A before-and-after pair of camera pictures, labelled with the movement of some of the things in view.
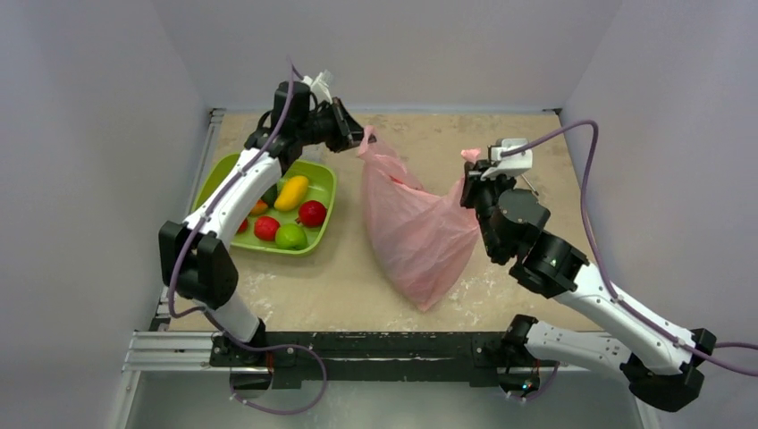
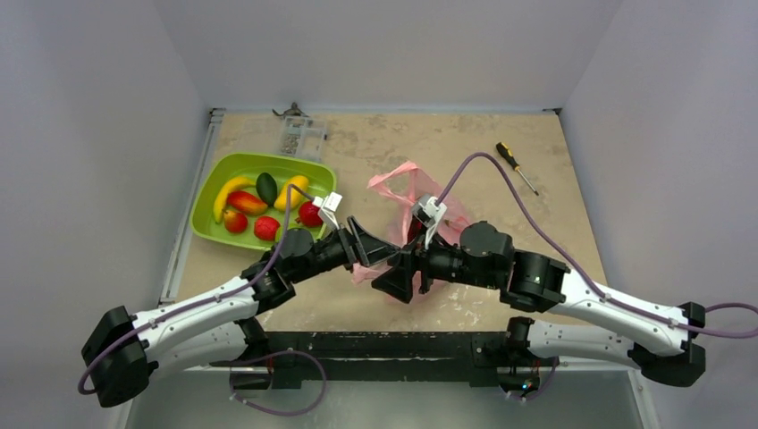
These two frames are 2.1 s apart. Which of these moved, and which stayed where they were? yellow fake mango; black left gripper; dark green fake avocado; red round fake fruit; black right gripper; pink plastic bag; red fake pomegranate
Moved: pink plastic bag; black right gripper; black left gripper
Stayed: dark green fake avocado; red fake pomegranate; yellow fake mango; red round fake fruit
